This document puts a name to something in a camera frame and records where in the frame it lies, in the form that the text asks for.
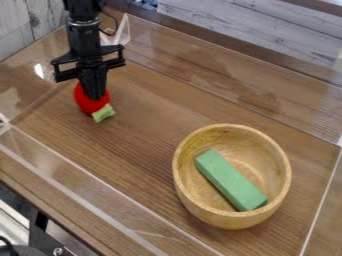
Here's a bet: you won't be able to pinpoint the black table leg frame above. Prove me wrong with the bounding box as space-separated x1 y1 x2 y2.
28 212 76 256

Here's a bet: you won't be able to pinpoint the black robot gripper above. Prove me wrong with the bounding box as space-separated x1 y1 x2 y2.
51 18 126 100

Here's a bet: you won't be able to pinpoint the black cable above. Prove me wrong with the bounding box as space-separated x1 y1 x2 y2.
0 235 19 256

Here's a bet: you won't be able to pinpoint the clear acrylic tray walls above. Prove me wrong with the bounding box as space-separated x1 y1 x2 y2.
0 18 342 256

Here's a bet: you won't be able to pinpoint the green rectangular block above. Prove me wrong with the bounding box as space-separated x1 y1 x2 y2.
194 149 269 212

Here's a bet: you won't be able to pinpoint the red plush strawberry toy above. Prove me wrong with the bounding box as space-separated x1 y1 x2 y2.
74 83 116 123

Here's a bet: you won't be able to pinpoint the light wooden bowl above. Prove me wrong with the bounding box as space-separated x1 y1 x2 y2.
172 124 293 230

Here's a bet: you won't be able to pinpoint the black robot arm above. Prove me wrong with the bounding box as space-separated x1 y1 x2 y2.
51 0 126 100

